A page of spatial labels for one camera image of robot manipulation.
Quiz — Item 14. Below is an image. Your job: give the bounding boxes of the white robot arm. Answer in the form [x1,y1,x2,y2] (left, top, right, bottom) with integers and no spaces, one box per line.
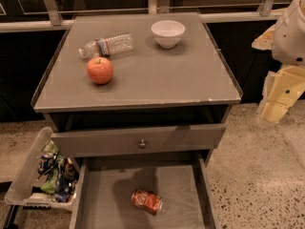
[252,0,305,127]

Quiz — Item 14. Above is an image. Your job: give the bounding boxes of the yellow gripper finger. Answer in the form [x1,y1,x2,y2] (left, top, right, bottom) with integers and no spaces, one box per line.
[252,25,275,51]
[256,99,288,125]

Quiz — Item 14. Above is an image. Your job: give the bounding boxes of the grey open middle drawer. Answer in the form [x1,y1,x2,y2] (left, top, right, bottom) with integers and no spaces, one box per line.
[69,152,220,229]

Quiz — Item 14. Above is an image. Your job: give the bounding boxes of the red apple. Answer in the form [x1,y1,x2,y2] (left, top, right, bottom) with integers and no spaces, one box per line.
[87,57,113,85]

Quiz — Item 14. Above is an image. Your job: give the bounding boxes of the snack packages in bin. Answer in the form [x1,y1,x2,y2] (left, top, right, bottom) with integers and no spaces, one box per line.
[32,140,79,203]

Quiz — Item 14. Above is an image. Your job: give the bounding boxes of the white ceramic bowl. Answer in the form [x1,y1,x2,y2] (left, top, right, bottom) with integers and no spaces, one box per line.
[152,20,185,49]

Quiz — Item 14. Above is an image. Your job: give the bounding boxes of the clear plastic water bottle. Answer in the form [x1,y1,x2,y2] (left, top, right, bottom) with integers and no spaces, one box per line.
[78,32,133,59]

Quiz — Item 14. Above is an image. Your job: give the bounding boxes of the round metal drawer knob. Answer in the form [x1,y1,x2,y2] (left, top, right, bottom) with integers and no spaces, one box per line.
[138,139,147,149]

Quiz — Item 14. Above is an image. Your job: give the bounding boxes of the red coke can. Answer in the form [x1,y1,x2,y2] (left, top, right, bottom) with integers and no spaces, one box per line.
[131,190,163,216]

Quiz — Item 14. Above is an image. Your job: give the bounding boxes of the grey cabinet with counter top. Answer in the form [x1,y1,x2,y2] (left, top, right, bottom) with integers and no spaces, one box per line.
[30,11,244,167]

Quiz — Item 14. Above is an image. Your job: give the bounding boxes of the clear plastic bin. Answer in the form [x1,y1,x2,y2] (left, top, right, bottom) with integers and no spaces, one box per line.
[5,127,76,212]

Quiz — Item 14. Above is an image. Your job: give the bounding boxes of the grey top drawer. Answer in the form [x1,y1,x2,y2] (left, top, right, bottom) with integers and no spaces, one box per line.
[51,124,226,157]

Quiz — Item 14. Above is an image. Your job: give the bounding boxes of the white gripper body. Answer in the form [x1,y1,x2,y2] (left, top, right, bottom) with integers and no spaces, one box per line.
[263,65,305,108]

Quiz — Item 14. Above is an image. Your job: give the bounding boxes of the metal railing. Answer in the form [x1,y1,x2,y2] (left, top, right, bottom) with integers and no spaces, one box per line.
[0,0,293,32]

